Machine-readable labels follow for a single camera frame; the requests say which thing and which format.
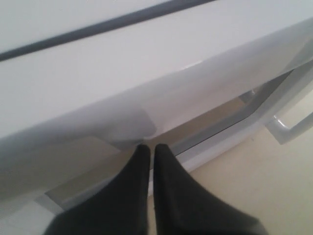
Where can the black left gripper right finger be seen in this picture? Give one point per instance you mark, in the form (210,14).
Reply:
(184,207)

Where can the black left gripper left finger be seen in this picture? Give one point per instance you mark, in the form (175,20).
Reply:
(120,208)

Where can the white microwave oven body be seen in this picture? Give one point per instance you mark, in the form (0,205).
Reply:
(281,115)

